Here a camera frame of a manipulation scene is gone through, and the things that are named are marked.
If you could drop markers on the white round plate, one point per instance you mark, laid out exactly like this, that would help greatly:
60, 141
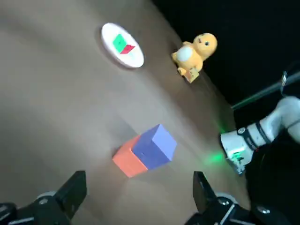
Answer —
110, 47

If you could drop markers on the yellow plush toy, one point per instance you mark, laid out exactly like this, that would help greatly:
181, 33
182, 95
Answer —
194, 56

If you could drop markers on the orange foam block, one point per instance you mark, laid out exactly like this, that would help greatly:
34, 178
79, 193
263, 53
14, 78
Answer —
129, 161

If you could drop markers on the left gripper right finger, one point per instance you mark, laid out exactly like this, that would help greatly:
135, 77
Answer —
206, 197

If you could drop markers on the small puzzle cube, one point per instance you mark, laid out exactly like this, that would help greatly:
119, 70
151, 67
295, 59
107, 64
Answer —
120, 44

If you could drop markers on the purple foam block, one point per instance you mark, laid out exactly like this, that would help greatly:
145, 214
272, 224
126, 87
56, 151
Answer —
157, 147

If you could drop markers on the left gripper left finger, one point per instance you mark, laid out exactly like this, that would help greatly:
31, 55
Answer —
65, 197

